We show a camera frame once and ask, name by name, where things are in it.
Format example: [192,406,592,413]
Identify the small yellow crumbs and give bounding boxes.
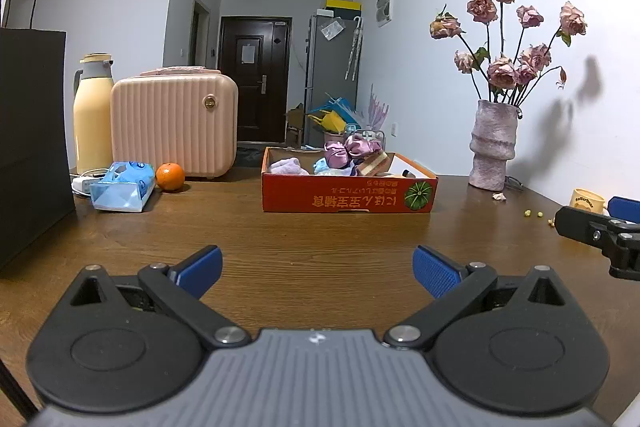
[522,208,556,226]

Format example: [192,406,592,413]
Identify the grey refrigerator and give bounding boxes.
[304,14,360,148]

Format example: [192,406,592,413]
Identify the blue folding rack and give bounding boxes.
[306,94,359,128]

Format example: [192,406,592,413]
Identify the brown cardboard carton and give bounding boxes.
[286,104,306,146]

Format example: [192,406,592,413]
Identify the purple feather wall decoration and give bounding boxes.
[367,83,390,130]

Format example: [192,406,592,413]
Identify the orange fruit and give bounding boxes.
[156,163,186,193]

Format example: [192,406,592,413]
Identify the grey interior door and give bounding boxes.
[192,0,212,70]

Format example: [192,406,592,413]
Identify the bunch of dried pink roses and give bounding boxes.
[429,0,589,108]

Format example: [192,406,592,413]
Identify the blue tissue pack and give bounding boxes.
[90,161,156,213]

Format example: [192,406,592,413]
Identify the pink ribbed suitcase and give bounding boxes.
[110,67,239,180]

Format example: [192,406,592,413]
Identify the clear plastic bag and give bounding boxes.
[320,19,346,43]

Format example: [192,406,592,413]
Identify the lilac fluffy cloth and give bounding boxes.
[269,158,311,176]

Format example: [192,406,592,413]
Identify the white electrical panel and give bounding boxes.
[375,0,395,29]

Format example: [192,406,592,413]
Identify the white charger with cable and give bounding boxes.
[71,169,106,196]

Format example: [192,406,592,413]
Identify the purple satin scrunchie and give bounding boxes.
[324,142,355,170]

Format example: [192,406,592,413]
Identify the metal wire trolley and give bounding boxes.
[345,124,386,144]

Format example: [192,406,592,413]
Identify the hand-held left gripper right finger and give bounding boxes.
[382,244,581,352]

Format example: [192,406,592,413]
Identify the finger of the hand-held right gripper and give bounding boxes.
[555,205,640,281]
[607,196,640,225]

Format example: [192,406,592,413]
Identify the orange-edged cardboard box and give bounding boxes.
[261,146,439,214]

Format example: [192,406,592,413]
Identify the dark brown entrance door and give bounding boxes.
[218,16,293,144]

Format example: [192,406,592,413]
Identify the mauve textured vase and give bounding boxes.
[468,99,524,192]

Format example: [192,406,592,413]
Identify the white folded umbrella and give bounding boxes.
[351,17,365,82]

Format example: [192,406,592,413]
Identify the yellow and black box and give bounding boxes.
[326,0,362,19]

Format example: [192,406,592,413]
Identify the black paper bag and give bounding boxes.
[0,0,76,271]

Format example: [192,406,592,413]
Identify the cream thermos jug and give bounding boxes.
[73,53,115,176]

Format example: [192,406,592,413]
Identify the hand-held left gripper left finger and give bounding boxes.
[62,244,251,351]

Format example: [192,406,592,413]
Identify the cream yellow mug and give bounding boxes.
[570,188,610,214]

